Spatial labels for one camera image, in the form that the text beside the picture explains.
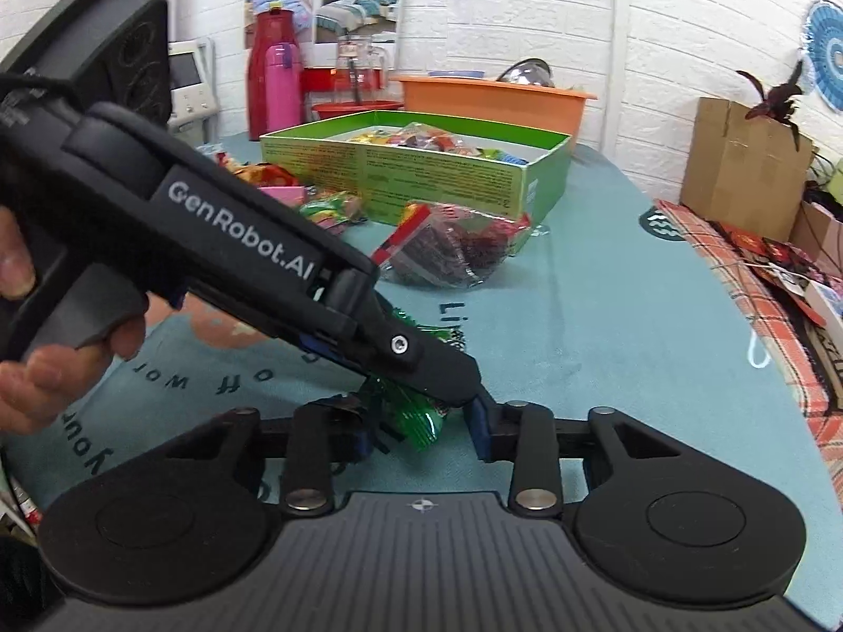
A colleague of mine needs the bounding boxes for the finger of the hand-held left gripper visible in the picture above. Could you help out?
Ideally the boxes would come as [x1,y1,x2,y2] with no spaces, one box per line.
[326,268,483,409]

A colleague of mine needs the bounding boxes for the red plastic basin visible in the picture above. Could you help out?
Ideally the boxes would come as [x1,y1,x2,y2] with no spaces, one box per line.
[311,100,404,123]

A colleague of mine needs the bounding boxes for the person's left hand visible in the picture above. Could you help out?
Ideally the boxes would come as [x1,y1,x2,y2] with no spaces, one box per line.
[0,206,147,437]

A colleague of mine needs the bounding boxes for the white power strip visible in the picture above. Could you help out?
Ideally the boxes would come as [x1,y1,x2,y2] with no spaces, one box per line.
[805,282,843,337]

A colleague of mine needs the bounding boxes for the red box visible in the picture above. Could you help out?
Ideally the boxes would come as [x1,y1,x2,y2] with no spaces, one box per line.
[299,66,340,92]

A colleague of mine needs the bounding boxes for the red printed envelope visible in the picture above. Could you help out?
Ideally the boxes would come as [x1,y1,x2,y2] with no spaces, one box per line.
[714,227,831,327]

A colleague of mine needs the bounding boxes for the orange plastic basin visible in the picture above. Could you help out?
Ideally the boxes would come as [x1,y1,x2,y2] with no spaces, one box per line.
[390,74,599,146]

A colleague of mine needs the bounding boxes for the red thermos jug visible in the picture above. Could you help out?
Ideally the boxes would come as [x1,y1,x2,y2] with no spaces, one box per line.
[247,3,304,142]

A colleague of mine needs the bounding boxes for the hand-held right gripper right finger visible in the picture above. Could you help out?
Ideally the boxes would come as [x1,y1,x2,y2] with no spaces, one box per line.
[463,398,686,520]

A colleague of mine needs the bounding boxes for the large blue round doily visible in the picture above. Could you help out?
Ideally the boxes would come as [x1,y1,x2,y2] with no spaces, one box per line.
[800,0,843,113]

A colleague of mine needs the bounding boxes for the green cardboard box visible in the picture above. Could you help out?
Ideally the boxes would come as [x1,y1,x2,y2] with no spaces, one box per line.
[259,110,573,228]

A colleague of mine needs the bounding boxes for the teal printed tablecloth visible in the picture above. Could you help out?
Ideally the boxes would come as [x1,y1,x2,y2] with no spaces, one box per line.
[0,132,843,607]

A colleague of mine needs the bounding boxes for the white appliance with screen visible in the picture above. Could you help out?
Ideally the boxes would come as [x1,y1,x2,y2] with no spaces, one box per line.
[168,39,221,139]

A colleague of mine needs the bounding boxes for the pink thermos bottle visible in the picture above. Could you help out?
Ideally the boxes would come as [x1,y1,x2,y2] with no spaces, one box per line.
[263,43,305,141]

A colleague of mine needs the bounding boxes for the green and red snack packet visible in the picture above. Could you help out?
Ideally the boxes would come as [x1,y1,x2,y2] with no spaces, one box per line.
[298,190,368,236]

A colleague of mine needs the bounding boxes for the black patterned cloth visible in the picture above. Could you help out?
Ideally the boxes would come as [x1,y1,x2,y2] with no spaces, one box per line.
[793,322,843,409]

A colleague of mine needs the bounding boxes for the dark red dates packet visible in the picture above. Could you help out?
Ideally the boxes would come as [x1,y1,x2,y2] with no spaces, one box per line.
[370,203,533,289]

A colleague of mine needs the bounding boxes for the red plaid blanket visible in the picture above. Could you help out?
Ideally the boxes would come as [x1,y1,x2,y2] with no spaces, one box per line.
[655,199,843,521]

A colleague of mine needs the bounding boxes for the pink snack packet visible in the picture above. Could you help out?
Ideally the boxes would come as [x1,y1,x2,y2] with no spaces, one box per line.
[257,184,310,208]

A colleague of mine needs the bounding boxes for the green clear snack packet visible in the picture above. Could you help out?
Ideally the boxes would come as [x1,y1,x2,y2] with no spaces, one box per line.
[359,316,472,457]

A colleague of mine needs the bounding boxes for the glass pitcher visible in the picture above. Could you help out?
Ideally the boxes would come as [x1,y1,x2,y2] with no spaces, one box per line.
[332,36,389,106]

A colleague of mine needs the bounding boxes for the purple leafed plant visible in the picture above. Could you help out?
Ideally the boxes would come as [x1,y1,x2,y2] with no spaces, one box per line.
[736,61,808,146]

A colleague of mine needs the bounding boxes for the large brown cardboard box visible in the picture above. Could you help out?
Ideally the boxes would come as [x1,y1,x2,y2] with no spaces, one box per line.
[680,97,818,243]

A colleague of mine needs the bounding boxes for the metal bowl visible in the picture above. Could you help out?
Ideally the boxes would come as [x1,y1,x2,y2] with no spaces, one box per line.
[495,58,555,88]

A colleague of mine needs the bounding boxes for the small brown cardboard box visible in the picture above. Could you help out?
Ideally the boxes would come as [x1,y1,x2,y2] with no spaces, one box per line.
[789,201,843,258]

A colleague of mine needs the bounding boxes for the orange patterned snack packet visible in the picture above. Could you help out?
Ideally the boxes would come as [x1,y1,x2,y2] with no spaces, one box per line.
[227,163,299,193]

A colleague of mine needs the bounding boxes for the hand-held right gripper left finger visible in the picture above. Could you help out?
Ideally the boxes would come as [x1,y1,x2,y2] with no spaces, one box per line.
[158,395,370,520]

